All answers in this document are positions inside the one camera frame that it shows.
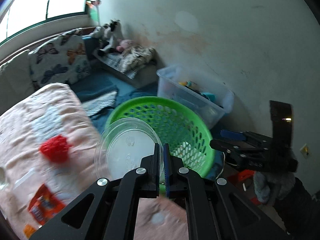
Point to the clear round plastic bowl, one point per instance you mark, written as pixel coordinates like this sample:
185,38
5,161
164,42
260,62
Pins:
122,146

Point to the green framed window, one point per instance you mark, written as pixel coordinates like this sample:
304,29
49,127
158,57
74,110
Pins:
25,14

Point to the pink quilted blanket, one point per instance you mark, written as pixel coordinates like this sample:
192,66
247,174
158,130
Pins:
53,110

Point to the striped grey mat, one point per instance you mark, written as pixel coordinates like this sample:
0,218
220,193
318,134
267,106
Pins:
113,61

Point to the grey plush toy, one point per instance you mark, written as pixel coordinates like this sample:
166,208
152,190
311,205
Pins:
99,32

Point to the red foam fruit net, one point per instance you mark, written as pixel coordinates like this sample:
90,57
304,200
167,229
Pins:
56,149

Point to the red object on floor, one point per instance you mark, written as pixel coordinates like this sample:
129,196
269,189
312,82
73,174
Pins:
245,180

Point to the clear plastic storage bin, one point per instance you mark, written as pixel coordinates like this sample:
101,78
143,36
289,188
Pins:
203,94

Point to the red snack bag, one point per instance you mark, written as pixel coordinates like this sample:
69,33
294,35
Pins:
44,205

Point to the colourful pinwheel decoration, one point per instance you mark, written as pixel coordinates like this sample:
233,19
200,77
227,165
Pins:
93,9

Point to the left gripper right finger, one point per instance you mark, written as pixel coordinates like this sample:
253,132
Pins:
214,210

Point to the green plastic basket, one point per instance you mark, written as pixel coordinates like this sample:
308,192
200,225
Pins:
178,126

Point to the crumpled beige cloth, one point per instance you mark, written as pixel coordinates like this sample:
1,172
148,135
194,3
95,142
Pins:
136,56

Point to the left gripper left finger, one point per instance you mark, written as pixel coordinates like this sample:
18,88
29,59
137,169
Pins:
107,209

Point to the butterfly cushion right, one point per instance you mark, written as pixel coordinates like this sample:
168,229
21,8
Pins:
62,59

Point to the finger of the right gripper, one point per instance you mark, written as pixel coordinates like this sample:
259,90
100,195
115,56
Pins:
244,136
248,148

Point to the pink plush toy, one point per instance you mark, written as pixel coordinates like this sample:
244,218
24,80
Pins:
124,45

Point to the cow plush toy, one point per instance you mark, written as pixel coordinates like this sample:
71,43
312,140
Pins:
110,35

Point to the white sofa cushion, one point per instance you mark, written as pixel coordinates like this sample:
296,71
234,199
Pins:
15,82

